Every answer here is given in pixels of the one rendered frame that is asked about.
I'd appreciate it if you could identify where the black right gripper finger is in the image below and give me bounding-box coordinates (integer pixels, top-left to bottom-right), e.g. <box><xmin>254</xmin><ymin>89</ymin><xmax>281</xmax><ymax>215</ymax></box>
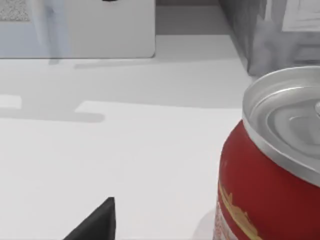
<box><xmin>62</xmin><ymin>196</ymin><xmax>117</xmax><ymax>240</ymax></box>

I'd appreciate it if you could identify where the red and white can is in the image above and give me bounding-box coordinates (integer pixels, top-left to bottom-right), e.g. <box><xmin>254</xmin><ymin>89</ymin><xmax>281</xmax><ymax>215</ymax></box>
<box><xmin>212</xmin><ymin>66</ymin><xmax>320</xmax><ymax>240</ymax></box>

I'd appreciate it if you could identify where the pale microwave oven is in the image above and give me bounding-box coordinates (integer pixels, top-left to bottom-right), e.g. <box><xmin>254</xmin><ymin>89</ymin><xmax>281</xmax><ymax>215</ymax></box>
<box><xmin>0</xmin><ymin>0</ymin><xmax>157</xmax><ymax>59</ymax></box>

